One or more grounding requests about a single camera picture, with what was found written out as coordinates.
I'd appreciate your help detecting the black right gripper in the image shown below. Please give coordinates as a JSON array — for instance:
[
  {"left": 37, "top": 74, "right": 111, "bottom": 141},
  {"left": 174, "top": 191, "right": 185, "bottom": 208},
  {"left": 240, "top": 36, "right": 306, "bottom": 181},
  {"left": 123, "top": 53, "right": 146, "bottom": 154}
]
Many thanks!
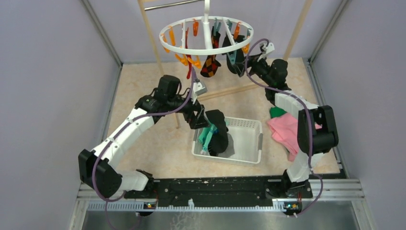
[{"left": 231, "top": 53, "right": 273, "bottom": 86}]

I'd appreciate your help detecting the white perforated plastic basket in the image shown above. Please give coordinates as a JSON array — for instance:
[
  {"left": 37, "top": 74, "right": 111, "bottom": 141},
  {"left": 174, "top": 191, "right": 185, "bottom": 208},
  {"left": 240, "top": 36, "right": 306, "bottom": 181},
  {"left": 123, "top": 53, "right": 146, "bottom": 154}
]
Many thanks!
[{"left": 191, "top": 117, "right": 263, "bottom": 166}]

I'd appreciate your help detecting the aluminium rail frame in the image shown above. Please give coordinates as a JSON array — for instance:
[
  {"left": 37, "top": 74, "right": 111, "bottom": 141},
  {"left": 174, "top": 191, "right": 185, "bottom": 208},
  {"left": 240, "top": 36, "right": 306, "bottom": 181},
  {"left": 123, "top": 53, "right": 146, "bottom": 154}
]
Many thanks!
[{"left": 69, "top": 175, "right": 376, "bottom": 230}]

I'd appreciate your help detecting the grey sock with black stripes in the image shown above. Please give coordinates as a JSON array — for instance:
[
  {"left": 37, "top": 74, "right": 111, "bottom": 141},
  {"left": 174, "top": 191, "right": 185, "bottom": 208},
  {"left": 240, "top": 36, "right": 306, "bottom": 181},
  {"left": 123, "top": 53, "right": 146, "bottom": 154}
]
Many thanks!
[{"left": 218, "top": 133, "right": 235, "bottom": 158}]

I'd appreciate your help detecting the red sock with cat face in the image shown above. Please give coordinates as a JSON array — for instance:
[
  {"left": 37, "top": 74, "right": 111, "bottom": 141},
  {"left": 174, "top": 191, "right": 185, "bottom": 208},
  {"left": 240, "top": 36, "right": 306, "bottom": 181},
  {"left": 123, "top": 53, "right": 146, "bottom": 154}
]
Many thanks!
[{"left": 184, "top": 27, "right": 195, "bottom": 80}]

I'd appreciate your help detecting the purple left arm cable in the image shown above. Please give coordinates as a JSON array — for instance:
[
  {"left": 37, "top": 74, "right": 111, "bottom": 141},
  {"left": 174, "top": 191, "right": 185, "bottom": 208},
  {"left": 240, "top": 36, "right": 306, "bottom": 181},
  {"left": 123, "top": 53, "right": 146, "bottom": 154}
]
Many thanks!
[{"left": 91, "top": 67, "right": 199, "bottom": 230}]

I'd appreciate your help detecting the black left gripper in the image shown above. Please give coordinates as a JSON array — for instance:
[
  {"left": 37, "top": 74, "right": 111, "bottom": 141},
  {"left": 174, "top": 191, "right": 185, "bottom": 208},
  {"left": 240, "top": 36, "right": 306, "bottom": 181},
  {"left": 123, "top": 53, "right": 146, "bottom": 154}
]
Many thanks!
[{"left": 167, "top": 92, "right": 210, "bottom": 129}]

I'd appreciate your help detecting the wooden drying rack frame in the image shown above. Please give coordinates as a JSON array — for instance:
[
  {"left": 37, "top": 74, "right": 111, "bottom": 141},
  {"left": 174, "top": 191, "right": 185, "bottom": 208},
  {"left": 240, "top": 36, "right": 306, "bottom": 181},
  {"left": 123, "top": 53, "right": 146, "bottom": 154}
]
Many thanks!
[{"left": 137, "top": 0, "right": 314, "bottom": 129}]

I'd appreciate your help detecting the white slotted cable duct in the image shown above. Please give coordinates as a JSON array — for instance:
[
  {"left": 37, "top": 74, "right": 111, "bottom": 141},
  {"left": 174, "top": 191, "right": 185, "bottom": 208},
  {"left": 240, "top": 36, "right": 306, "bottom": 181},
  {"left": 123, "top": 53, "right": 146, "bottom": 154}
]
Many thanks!
[{"left": 87, "top": 200, "right": 286, "bottom": 212}]

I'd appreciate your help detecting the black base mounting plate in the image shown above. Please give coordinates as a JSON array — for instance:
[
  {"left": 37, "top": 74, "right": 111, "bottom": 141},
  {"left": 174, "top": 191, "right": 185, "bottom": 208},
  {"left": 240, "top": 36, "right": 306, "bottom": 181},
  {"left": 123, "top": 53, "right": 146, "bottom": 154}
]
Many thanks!
[{"left": 124, "top": 170, "right": 348, "bottom": 218}]

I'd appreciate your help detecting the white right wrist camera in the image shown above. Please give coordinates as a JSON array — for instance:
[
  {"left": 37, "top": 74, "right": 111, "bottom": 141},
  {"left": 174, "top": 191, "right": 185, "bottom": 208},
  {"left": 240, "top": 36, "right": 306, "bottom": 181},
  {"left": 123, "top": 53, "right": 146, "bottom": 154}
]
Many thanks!
[{"left": 257, "top": 42, "right": 275, "bottom": 62}]

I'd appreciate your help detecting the pink cloth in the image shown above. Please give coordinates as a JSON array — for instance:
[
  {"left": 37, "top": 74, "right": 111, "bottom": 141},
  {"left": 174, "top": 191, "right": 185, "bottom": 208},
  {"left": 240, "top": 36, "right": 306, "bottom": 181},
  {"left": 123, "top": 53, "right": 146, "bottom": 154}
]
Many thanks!
[{"left": 267, "top": 113, "right": 323, "bottom": 163}]

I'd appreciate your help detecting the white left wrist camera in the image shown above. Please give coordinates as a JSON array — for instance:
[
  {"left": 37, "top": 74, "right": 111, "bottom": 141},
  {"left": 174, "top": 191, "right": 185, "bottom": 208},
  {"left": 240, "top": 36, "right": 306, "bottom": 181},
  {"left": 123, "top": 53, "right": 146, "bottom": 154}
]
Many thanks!
[{"left": 192, "top": 81, "right": 208, "bottom": 100}]

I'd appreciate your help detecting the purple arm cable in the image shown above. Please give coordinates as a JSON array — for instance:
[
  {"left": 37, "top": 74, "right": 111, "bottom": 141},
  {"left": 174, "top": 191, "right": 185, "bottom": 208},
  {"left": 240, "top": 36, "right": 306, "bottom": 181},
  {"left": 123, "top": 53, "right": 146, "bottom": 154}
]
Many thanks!
[
  {"left": 244, "top": 38, "right": 324, "bottom": 218},
  {"left": 91, "top": 67, "right": 199, "bottom": 230}
]

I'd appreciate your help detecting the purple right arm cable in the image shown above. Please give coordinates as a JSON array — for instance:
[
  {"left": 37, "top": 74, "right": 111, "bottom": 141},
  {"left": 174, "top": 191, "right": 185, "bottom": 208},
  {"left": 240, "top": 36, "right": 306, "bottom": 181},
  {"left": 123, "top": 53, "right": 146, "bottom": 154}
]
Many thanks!
[{"left": 244, "top": 38, "right": 324, "bottom": 218}]

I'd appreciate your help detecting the white round sock hanger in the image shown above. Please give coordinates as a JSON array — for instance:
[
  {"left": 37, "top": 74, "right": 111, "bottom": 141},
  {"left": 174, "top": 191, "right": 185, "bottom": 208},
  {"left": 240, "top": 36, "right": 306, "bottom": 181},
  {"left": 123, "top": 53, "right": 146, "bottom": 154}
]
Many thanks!
[{"left": 159, "top": 0, "right": 254, "bottom": 56}]

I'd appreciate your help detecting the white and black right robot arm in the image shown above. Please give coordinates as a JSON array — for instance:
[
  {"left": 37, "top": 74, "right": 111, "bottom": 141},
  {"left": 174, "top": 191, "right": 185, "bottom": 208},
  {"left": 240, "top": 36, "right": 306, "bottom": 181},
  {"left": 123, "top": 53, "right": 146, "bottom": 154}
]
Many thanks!
[{"left": 243, "top": 55, "right": 339, "bottom": 197}]

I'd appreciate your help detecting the black argyle sock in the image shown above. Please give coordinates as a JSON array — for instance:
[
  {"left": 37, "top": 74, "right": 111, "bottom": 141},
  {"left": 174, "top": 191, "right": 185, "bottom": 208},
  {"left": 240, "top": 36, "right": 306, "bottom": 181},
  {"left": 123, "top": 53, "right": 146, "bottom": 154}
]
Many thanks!
[{"left": 200, "top": 26, "right": 221, "bottom": 78}]

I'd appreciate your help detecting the teal patterned sock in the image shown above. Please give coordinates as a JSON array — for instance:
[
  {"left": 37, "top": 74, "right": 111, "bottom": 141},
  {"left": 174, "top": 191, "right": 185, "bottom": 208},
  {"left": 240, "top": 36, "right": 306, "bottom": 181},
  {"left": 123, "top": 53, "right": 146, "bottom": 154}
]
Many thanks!
[{"left": 198, "top": 122, "right": 228, "bottom": 156}]

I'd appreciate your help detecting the green cloth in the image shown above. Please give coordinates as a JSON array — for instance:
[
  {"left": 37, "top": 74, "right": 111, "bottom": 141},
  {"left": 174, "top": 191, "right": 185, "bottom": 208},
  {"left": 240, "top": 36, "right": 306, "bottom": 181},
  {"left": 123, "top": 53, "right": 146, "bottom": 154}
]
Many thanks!
[{"left": 269, "top": 107, "right": 287, "bottom": 119}]

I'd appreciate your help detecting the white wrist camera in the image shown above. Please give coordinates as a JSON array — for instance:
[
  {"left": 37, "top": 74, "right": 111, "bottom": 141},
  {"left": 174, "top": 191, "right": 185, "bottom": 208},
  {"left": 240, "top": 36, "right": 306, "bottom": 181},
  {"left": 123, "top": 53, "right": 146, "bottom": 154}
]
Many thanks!
[
  {"left": 192, "top": 81, "right": 208, "bottom": 100},
  {"left": 257, "top": 42, "right": 275, "bottom": 62}
]

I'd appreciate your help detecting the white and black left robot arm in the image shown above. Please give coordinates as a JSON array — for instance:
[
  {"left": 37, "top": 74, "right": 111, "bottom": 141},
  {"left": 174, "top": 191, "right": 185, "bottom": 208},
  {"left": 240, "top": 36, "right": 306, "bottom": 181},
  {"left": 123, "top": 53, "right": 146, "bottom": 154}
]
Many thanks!
[{"left": 78, "top": 75, "right": 209, "bottom": 202}]

